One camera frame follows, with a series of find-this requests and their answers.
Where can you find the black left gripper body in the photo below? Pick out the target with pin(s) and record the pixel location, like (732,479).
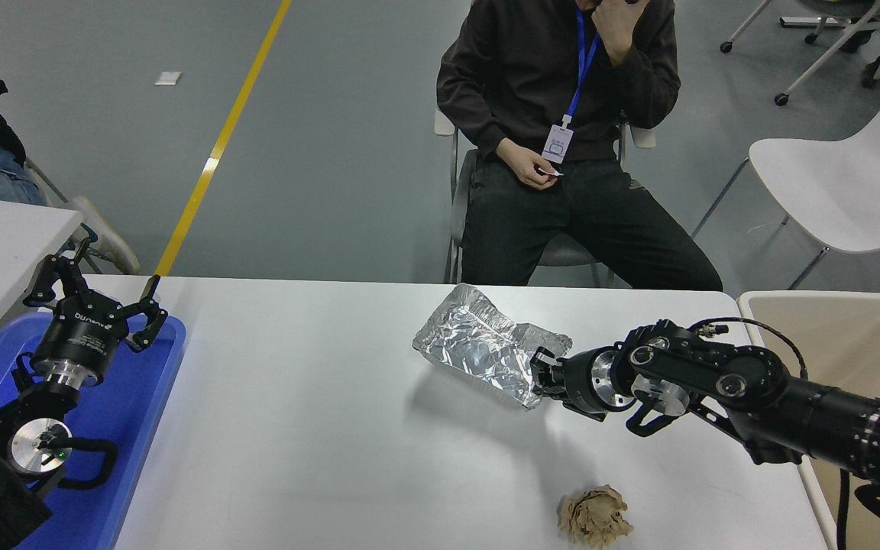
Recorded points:
(77,336)

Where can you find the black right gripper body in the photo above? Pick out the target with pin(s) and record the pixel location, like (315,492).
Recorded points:
(579,382)

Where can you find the foil tray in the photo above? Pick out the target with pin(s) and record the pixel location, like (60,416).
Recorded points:
(478,344)

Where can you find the tan paper ball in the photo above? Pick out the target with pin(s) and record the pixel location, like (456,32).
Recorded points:
(595,518)

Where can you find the small white paper slip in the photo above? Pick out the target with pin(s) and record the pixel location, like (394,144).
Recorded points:
(553,172)

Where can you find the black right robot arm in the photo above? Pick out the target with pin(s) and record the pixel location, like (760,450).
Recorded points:
(791,416)

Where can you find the person's right hand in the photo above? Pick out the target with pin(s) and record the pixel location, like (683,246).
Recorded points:
(530,168)

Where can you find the person's left hand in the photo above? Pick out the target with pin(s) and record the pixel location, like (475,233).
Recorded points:
(618,30)

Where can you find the blue plastic tray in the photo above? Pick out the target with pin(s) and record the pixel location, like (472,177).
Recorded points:
(131,428)

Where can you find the grey chair with white armrests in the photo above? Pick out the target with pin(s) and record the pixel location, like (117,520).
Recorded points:
(566,252)

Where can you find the yellow floor tape line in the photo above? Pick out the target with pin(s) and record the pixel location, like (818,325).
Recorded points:
(253,76)

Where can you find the large pale bin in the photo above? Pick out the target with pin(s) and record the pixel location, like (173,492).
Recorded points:
(868,344)

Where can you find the white shell chair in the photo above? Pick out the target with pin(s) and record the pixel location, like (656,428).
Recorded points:
(852,176)

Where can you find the white base bar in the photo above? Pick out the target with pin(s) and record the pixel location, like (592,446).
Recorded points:
(799,22)

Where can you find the white rolling chair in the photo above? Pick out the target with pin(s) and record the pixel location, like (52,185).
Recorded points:
(837,6)

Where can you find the grey metal chair frame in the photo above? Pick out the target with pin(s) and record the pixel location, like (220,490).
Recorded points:
(48,183)

